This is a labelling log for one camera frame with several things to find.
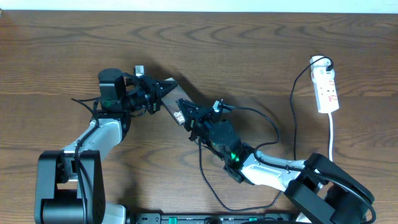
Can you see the Galaxy smartphone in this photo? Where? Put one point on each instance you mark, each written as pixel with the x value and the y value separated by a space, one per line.
pixel 170 102

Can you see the white power strip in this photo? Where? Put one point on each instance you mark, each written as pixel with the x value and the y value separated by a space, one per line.
pixel 322 75

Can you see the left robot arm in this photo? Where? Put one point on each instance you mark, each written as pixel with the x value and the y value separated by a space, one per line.
pixel 69 185

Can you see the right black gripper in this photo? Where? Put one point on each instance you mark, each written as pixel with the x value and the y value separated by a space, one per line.
pixel 195 117

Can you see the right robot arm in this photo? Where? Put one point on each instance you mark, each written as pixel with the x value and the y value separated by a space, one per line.
pixel 321 190

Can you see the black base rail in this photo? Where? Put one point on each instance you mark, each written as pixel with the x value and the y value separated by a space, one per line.
pixel 156 218

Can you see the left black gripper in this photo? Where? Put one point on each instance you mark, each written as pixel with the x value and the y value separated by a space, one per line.
pixel 153 92

